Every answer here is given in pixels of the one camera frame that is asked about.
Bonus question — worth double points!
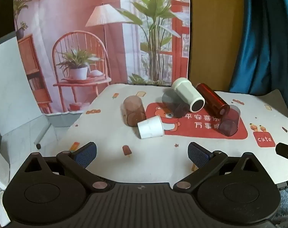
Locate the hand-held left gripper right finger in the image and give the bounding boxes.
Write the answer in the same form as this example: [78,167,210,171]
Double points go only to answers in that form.
[174,142,261,193]

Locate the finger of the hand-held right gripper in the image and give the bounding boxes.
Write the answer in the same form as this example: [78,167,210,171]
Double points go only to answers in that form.
[275,142,288,171]

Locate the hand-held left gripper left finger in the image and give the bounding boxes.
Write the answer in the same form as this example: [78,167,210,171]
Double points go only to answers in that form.
[24,142,111,194]

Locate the purple translucent cup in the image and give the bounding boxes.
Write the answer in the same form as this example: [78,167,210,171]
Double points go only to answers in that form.
[218,104,241,137]

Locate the white paper cup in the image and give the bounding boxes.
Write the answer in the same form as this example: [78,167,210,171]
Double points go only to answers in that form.
[137,116,164,139]

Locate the red translucent cup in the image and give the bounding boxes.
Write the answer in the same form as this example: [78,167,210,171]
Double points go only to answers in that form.
[196,83,230,118]

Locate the grey translucent cup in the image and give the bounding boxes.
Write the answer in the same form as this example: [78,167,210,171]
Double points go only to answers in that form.
[162,88,190,119]

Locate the tall white plastic cup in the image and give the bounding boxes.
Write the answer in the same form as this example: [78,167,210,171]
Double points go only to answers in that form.
[171,77,205,113]

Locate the brown translucent cup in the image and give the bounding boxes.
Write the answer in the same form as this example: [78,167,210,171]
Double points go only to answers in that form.
[123,95,147,127]

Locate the printed cartoon tablecloth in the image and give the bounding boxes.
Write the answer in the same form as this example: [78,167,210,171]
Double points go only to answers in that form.
[43,83,288,188]

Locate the white table leg with caster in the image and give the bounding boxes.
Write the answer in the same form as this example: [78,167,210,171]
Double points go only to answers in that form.
[34,121,51,149]

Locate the blue curtain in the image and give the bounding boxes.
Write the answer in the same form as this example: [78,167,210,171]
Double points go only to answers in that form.
[229,0,288,96]

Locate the printed room backdrop cloth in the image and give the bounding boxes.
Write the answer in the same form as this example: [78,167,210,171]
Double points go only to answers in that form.
[13,0,191,114]

